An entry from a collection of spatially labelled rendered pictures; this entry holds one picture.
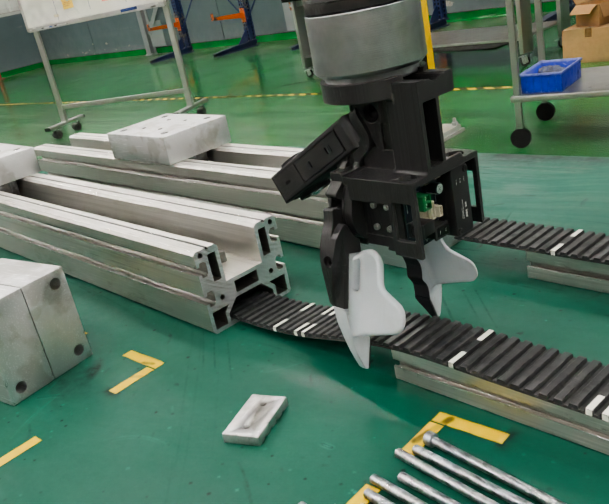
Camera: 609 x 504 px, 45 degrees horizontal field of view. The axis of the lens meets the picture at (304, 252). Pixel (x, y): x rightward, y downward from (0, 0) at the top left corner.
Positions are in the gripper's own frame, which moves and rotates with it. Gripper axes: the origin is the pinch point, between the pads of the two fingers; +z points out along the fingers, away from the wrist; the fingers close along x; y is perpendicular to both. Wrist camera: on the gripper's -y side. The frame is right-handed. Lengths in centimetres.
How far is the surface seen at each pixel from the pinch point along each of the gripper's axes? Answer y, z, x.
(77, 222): -42.4, -5.2, -4.8
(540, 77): -153, 47, 281
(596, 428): 17.2, 2.0, -1.4
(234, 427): -4.0, 2.4, -13.7
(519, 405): 11.8, 2.2, -1.4
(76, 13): -573, -21, 265
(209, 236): -26.9, -2.9, 2.3
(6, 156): -76, -9, 1
